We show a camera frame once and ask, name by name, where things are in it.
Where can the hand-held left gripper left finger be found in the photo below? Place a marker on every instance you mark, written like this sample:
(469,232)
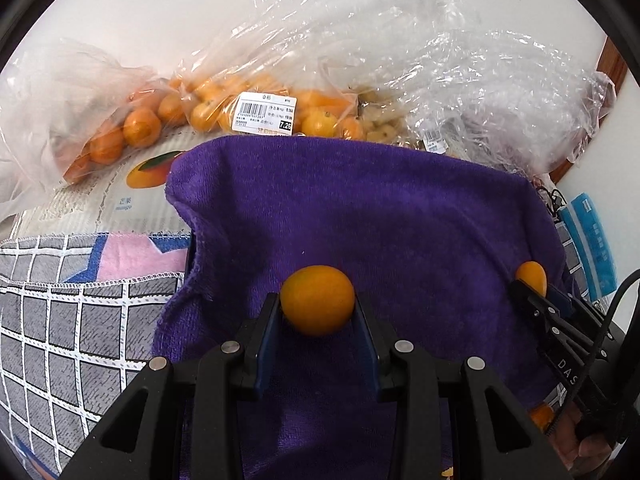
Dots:
(266,340)

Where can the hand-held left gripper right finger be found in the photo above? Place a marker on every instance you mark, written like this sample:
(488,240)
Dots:
(364,335)

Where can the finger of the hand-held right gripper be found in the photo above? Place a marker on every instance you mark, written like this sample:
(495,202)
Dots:
(562,302)
(530,305)

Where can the small orange kumquat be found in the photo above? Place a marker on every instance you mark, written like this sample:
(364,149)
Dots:
(531,274)

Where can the smooth orange mandarin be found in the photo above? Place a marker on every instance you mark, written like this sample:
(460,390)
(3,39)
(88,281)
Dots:
(316,300)

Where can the person's right hand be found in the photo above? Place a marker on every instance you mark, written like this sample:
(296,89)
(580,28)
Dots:
(575,442)

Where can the blue packet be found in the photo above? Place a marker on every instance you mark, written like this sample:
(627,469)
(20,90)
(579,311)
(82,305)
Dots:
(590,240)

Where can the purple towel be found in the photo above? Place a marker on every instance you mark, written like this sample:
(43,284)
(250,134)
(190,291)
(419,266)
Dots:
(375,220)

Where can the grey checkered star cloth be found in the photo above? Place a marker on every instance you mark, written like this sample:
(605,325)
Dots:
(75,335)

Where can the large clear plastic bag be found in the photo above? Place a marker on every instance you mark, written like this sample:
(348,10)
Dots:
(475,75)

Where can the plastic bag of kumquats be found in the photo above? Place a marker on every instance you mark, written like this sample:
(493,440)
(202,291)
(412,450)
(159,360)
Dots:
(225,100)

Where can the plastic bag of mandarins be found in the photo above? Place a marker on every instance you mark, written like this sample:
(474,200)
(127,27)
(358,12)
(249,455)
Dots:
(50,100)

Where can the brown wooden door frame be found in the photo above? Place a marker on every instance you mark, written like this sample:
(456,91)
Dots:
(607,75)

